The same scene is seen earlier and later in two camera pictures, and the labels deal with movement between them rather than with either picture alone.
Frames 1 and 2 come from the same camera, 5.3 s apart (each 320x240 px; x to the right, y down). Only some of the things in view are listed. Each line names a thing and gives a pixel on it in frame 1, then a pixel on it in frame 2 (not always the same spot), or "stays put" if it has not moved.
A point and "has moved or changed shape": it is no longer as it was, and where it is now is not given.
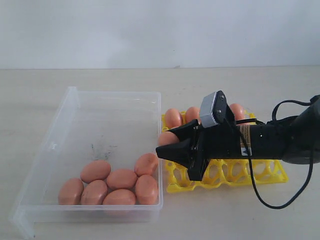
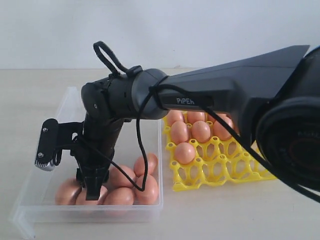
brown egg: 119,197 stays put
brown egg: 167,137 has moved or changed shape
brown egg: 146,190 stays put
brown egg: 146,164 stays put
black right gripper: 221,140 → 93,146
